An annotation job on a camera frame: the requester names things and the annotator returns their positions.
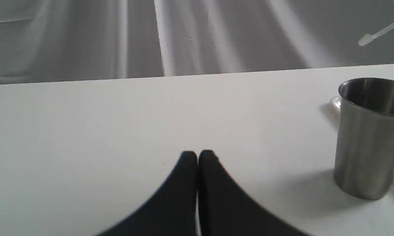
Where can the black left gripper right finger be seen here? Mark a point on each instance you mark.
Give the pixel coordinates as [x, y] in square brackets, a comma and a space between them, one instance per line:
[225, 209]

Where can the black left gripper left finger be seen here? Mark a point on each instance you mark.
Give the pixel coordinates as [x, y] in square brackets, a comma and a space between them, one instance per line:
[171, 211]

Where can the translucent squeeze bottle amber liquid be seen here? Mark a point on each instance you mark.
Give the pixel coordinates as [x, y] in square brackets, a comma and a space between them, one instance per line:
[368, 38]

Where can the stainless steel cup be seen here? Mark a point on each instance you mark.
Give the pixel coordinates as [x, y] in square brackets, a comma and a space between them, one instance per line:
[364, 157]

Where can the grey backdrop cloth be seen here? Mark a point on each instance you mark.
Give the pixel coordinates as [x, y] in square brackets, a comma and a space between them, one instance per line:
[73, 40]

